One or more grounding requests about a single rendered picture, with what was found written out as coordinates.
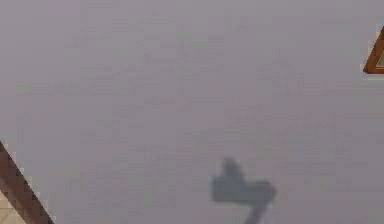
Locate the brown framed wall picture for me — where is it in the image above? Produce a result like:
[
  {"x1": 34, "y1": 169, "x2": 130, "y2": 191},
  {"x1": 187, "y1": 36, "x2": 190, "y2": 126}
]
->
[{"x1": 362, "y1": 25, "x2": 384, "y2": 75}]

